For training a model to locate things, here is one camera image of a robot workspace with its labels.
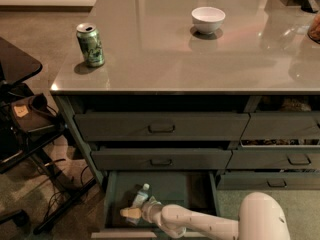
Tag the white ceramic bowl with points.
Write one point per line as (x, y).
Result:
(207, 19)

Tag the grey drawer cabinet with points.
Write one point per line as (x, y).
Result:
(259, 60)

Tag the top left drawer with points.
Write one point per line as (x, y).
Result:
(161, 126)

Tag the black cart frame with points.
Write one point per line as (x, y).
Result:
(30, 145)

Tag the brown bag with tag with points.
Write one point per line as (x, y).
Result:
(33, 113)

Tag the middle right drawer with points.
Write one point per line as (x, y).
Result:
(297, 157)

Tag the middle left drawer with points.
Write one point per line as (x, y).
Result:
(161, 159)

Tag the brown object counter edge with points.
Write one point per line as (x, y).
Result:
(314, 29)

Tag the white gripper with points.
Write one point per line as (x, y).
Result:
(149, 210)

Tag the blue plastic water bottle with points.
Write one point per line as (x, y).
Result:
(141, 196)

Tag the bottom right drawer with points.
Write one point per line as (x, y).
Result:
(269, 181)

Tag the top right drawer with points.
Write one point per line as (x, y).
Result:
(282, 125)

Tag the green soda can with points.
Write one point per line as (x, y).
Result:
(90, 44)

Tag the black side table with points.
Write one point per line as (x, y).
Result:
(16, 65)

